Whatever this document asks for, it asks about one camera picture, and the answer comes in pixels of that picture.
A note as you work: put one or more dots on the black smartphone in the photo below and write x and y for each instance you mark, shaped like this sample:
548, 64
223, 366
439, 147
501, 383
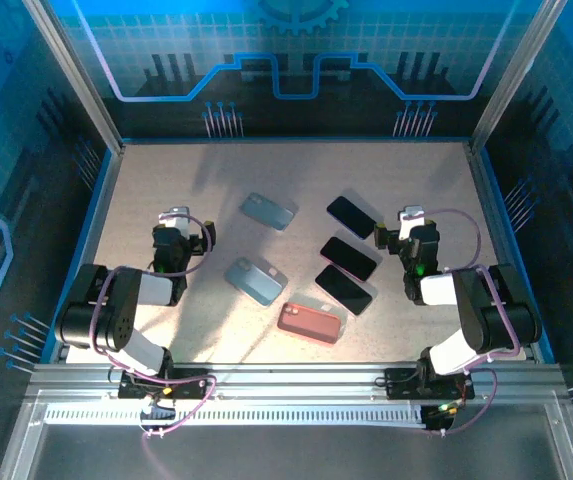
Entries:
351, 217
348, 259
343, 291

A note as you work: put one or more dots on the blue-grey phone case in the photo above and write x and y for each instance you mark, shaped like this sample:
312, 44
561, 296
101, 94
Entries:
255, 282
268, 212

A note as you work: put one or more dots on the red phone case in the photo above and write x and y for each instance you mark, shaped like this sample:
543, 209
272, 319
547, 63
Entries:
308, 324

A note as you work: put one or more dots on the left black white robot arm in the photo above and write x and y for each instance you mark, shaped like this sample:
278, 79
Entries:
91, 310

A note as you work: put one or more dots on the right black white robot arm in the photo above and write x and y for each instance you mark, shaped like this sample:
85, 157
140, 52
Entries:
491, 310

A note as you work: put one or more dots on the black controller board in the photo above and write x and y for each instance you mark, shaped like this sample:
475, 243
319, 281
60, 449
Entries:
438, 417

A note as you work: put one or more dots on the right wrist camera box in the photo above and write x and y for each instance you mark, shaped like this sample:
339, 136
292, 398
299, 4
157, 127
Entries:
411, 220

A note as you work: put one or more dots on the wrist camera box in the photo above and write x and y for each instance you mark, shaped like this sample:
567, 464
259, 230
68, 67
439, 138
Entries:
176, 220
411, 220

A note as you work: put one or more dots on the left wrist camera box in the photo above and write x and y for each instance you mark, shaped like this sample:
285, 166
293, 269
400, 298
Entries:
176, 220

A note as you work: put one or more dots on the aluminium side rail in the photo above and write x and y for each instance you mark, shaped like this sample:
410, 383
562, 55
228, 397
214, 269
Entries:
96, 220
498, 220

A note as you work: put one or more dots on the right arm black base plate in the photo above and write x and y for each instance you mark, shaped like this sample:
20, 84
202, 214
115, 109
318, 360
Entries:
401, 385

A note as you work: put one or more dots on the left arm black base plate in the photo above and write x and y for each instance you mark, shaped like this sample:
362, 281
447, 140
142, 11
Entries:
193, 389

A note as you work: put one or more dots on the aluminium cross rail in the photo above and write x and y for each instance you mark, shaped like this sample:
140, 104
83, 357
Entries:
291, 380

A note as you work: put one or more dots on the aluminium frame post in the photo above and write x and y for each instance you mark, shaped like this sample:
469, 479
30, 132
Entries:
516, 70
73, 75

